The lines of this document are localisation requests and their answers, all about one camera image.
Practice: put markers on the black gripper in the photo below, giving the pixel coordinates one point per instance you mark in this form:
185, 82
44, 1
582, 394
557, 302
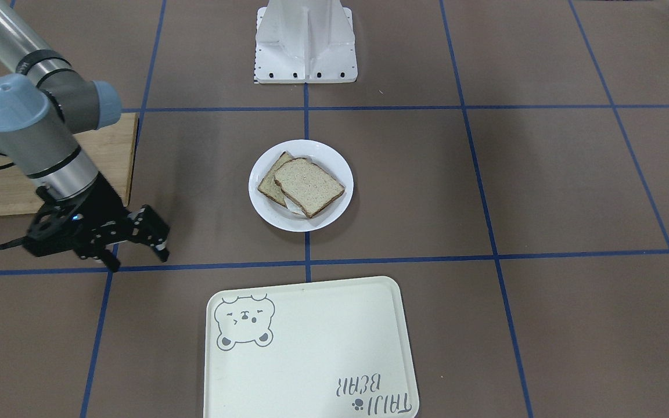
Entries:
104, 208

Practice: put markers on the bread slice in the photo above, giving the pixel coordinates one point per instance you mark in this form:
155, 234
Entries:
308, 185
268, 187

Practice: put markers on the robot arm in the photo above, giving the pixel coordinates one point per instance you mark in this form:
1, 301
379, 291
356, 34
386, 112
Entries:
44, 103

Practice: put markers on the bread slice on plate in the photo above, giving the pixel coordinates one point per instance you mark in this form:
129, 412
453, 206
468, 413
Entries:
268, 187

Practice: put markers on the white round plate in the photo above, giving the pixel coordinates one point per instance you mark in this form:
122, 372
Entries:
318, 153

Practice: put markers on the bamboo cutting board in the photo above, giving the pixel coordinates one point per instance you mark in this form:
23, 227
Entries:
110, 151

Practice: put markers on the cream bear tray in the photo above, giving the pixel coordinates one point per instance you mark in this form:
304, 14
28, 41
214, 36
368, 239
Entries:
335, 348

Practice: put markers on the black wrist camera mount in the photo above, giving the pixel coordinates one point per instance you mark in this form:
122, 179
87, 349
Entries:
55, 229

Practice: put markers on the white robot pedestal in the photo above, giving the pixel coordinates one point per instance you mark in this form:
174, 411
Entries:
305, 42

